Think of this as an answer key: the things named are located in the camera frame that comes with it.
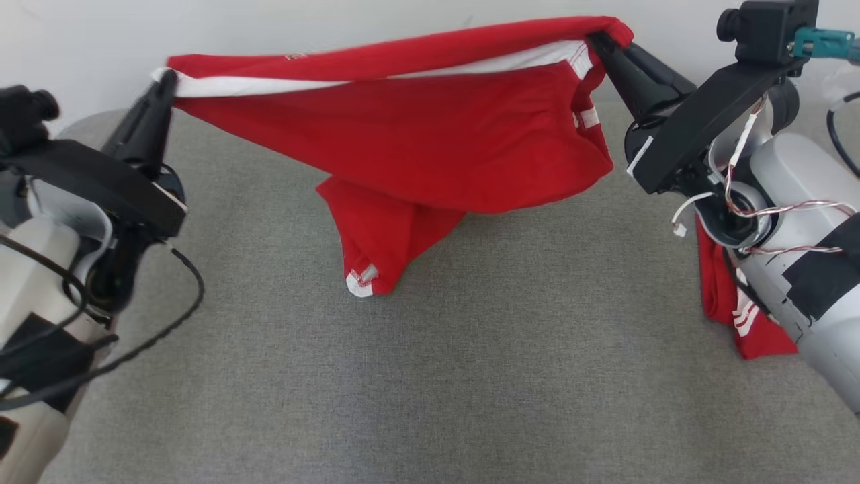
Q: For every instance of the red white basketball jersey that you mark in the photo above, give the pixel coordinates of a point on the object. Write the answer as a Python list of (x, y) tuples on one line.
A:
[(759, 336)]

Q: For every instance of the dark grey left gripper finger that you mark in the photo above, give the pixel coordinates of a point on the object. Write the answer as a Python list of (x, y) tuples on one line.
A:
[(131, 134), (163, 114)]

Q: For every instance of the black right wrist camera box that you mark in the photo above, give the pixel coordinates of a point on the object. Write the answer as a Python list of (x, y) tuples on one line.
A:
[(772, 30)]

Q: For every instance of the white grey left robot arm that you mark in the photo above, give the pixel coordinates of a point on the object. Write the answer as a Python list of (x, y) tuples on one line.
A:
[(33, 282)]

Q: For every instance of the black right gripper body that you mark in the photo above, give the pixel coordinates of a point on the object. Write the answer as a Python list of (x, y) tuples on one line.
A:
[(699, 121)]

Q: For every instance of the red white sports shorts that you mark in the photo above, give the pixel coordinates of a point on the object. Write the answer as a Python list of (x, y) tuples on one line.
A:
[(416, 134)]

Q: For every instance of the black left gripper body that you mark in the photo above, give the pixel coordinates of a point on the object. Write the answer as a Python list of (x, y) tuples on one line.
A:
[(87, 178)]

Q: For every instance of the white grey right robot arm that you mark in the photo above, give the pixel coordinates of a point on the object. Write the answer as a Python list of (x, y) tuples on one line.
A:
[(806, 202)]

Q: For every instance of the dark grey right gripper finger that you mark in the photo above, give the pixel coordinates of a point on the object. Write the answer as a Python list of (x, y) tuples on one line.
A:
[(665, 77), (631, 84)]

